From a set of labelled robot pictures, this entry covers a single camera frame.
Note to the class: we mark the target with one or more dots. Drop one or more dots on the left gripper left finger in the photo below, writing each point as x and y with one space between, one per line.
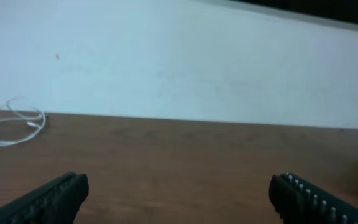
56 202

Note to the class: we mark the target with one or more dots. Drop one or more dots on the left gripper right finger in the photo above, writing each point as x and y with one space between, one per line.
298 201

